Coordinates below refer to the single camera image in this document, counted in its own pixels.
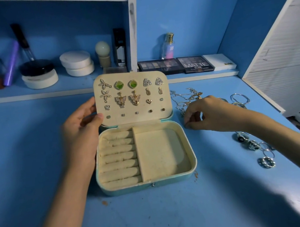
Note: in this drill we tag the black round compact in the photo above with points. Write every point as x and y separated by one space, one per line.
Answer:
36 67

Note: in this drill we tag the person's right forearm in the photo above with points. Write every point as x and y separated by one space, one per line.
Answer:
298 148

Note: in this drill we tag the white louvered door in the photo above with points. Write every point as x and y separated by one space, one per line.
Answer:
284 55

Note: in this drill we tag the black palette with white lettering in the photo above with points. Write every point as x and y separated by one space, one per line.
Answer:
195 64

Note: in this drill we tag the white round powder case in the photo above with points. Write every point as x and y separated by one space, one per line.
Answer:
75 58
81 70

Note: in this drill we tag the silver flower earring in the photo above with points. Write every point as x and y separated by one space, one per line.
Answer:
104 84
105 95

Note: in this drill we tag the purple cosmetic tube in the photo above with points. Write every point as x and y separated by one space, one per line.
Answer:
11 64

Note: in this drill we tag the person's left forearm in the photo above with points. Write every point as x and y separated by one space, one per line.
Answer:
64 214

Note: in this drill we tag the beige makeup sponge on stand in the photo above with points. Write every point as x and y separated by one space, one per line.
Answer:
103 53

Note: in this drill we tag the person's left thumb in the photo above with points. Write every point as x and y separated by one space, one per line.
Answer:
93 121

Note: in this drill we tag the person's right fingers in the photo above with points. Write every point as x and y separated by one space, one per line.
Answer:
193 118

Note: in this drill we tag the white round jar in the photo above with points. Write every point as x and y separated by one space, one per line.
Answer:
40 80

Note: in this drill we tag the person's left hand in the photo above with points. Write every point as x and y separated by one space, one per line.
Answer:
79 139

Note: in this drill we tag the person's right hand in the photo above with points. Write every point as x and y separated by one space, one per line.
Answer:
217 116

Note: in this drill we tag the silver triangle earring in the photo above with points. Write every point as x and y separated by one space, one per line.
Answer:
159 81
146 82

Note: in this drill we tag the small gold heart earring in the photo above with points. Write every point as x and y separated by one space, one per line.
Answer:
148 101

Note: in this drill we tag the white shelf unit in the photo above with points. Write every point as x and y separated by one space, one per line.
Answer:
135 35

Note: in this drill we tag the thin silver bangles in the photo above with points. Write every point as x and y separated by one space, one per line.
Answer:
240 100

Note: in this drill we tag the group of tiny stud earrings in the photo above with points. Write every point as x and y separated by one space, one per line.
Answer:
136 113

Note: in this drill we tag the white flat box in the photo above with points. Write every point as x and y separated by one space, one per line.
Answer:
221 61

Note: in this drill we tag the clear perfume bottle gold cap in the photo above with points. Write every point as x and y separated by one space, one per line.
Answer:
168 46

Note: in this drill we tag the black cosmetic box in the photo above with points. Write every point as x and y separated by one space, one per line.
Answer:
120 47

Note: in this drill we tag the gold butterfly earring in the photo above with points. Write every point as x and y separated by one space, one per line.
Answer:
134 98
120 100

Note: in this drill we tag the black eyeshadow palette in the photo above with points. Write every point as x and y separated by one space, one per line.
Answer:
160 67

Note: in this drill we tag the clear tube with black cap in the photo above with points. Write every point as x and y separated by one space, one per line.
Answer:
23 44

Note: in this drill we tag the small gold pineapple earring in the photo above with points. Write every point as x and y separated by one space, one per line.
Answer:
147 91
160 90

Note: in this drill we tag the teal jewelry box beige lining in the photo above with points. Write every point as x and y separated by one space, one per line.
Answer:
156 153

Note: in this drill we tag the small silver heart earring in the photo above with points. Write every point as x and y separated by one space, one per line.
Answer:
107 107

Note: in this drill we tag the green square earring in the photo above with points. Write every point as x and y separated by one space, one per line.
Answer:
132 83
119 85

